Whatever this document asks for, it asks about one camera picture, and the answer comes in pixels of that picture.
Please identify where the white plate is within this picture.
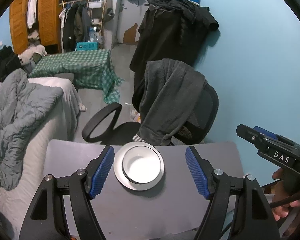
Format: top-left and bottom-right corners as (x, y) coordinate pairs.
(113, 142), (165, 191)

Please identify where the white ribbed bowl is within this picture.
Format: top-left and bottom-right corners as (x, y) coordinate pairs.
(122, 146), (161, 184)

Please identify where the person's right hand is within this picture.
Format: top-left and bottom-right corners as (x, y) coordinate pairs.
(271, 167), (300, 219)

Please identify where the dark grey fleece robe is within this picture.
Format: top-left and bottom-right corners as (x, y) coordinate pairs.
(133, 59), (207, 146)

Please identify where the black mesh office chair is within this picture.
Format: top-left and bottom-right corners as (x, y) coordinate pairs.
(82, 79), (219, 146)

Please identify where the grey quilted duvet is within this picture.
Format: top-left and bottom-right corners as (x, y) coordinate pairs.
(0, 69), (63, 190)

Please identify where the black clothes pile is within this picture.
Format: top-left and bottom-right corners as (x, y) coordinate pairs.
(129, 0), (219, 88)

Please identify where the green checkered cloth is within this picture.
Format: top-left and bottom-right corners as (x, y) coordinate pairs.
(30, 49), (124, 104)

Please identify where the white door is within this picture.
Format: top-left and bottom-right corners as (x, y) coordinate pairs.
(116, 0), (148, 44)

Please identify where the teal storage box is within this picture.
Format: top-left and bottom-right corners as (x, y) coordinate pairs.
(75, 42), (98, 51)

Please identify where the wooden shelf unit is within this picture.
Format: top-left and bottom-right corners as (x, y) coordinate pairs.
(87, 0), (110, 49)

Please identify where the hanging clothes rack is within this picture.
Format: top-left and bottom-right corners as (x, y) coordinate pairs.
(59, 0), (91, 53)

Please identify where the orange wooden wardrobe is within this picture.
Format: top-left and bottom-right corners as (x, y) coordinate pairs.
(9, 0), (62, 54)

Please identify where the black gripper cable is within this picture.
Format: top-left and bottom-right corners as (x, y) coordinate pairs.
(269, 189), (300, 209)

